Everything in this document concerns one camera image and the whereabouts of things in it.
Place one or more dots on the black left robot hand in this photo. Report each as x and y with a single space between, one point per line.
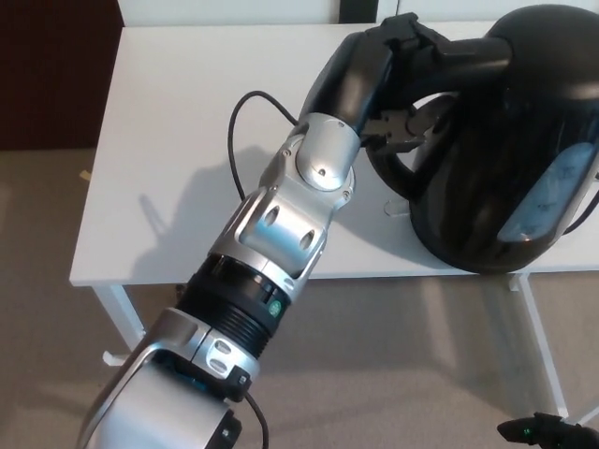
348 70

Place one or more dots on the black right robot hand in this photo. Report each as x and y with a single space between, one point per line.
538 430

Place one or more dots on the black electric kettle pot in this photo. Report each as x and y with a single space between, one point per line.
491 163

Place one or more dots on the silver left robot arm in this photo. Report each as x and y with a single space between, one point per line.
281 224

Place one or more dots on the black furniture leg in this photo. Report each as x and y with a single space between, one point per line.
358 10

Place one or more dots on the small tape scrap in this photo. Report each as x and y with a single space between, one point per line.
85 175

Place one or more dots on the dark brown cabinet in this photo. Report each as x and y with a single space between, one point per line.
51 70

